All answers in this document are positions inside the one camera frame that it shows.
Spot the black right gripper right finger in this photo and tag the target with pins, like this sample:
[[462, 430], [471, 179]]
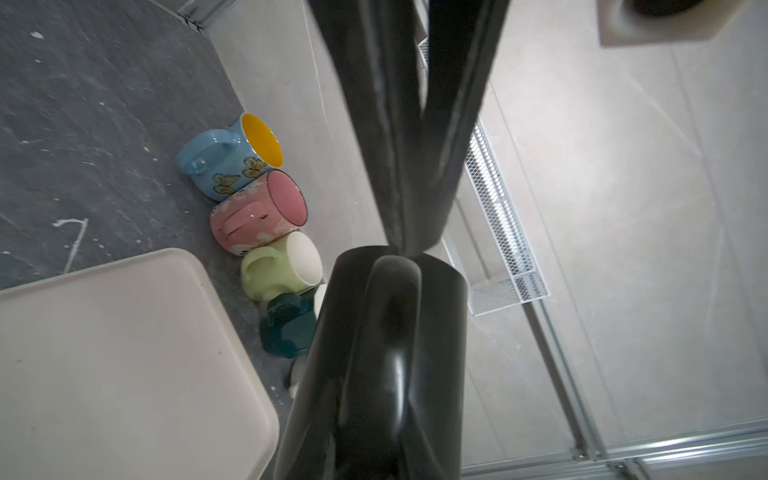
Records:
[[463, 38]]

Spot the pink ghost print mug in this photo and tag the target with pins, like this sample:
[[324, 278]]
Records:
[[265, 210]]

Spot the white wire mesh basket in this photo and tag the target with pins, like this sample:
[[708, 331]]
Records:
[[484, 238]]

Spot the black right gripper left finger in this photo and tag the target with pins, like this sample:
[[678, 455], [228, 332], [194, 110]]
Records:
[[372, 47]]

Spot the beige plastic tray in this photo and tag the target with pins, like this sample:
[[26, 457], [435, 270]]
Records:
[[129, 370]]

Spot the light green mug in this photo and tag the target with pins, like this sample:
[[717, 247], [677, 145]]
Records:
[[291, 264]]

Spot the dark green mug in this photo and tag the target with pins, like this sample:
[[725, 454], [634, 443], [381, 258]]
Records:
[[290, 323]]

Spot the blue mug yellow inside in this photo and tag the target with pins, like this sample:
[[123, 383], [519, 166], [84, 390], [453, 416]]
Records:
[[222, 161]]

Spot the black mug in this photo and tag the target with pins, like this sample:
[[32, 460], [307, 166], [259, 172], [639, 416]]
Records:
[[382, 392]]

